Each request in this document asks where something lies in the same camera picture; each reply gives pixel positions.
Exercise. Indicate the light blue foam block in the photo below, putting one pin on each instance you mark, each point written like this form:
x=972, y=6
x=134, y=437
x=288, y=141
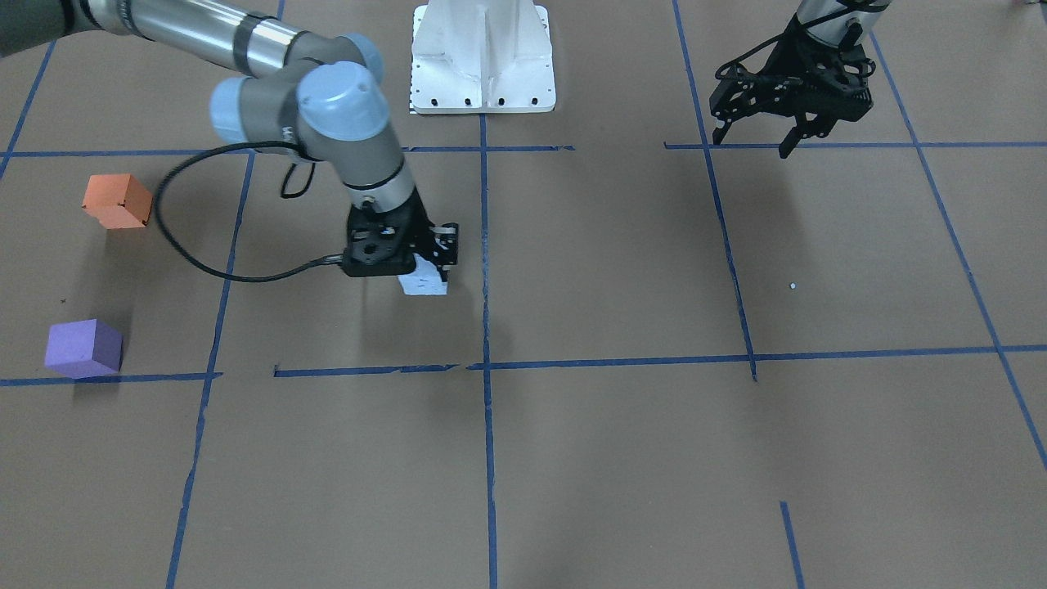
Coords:
x=426, y=280

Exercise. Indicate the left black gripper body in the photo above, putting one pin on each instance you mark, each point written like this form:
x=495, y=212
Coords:
x=775, y=67

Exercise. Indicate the purple foam block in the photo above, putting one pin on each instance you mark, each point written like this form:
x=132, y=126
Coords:
x=83, y=349

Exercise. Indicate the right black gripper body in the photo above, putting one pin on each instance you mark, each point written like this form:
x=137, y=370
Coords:
x=423, y=231

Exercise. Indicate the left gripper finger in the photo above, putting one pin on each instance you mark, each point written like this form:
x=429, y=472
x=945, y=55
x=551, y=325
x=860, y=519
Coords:
x=724, y=122

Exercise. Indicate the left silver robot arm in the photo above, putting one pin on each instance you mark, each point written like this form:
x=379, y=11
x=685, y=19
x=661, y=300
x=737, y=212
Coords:
x=824, y=20

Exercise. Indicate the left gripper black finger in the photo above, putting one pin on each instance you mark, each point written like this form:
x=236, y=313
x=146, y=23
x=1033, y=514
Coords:
x=805, y=127

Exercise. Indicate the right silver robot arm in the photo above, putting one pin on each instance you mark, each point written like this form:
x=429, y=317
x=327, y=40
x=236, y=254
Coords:
x=312, y=98

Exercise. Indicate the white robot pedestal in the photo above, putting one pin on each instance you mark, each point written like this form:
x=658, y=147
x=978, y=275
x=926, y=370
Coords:
x=473, y=57

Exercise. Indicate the orange foam block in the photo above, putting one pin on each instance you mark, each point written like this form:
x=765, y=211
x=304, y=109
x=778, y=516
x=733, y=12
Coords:
x=118, y=201

